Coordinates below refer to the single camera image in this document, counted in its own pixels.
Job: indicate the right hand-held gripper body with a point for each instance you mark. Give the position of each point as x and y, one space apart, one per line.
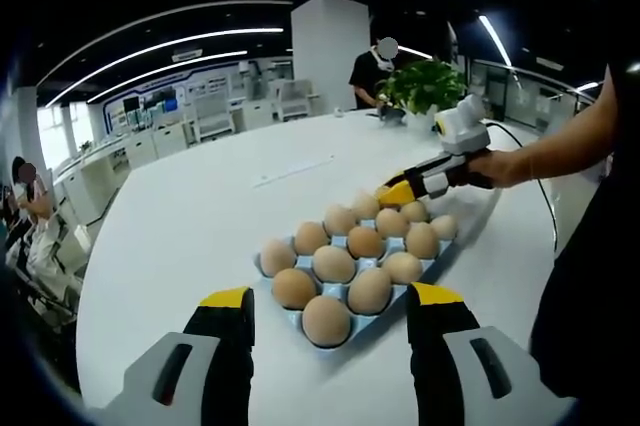
462 133

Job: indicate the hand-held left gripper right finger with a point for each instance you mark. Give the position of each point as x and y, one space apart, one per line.
437 346

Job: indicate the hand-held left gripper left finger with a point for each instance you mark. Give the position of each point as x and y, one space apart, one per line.
220 346

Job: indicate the brown hen egg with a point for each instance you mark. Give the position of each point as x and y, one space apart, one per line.
364 207

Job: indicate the light blue egg tray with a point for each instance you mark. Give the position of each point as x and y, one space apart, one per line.
292 317

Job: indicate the group of brown eggs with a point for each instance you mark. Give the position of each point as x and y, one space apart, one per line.
325 321

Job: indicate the person's right hand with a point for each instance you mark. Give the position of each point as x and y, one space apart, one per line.
500 171

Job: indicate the green potted plant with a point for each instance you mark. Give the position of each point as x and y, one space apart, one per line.
425 86

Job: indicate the dark grey device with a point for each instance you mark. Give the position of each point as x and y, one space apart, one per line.
390 113

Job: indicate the ceiling light strip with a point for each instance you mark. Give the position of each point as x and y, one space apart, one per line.
495 41
586 87

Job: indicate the small white round object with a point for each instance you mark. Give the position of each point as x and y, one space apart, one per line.
338 111

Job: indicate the ceiling air vent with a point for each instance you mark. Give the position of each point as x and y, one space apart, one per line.
550 63
187 55

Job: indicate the white table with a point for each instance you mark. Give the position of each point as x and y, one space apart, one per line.
175 226

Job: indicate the white office chair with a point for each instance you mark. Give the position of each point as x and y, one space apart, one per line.
297 101
212 118

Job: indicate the white square pillar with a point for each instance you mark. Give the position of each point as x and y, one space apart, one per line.
325 56

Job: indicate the long white counter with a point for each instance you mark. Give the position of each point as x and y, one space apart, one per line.
140 146

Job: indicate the long curved ceiling light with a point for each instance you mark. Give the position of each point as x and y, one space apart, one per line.
250 31
220 54

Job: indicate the blue-framed wall display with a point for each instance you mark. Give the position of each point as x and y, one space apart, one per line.
160 103

